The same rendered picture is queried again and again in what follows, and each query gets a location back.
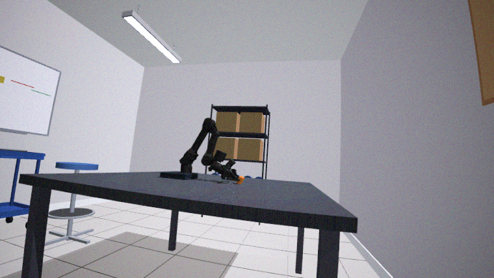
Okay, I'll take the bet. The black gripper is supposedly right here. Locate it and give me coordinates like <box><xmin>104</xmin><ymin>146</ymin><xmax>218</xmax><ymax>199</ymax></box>
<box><xmin>217</xmin><ymin>164</ymin><xmax>240</xmax><ymax>181</ymax></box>

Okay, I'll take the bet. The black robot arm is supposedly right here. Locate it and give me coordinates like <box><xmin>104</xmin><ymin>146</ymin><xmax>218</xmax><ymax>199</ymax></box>
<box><xmin>179</xmin><ymin>118</ymin><xmax>236</xmax><ymax>173</ymax></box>

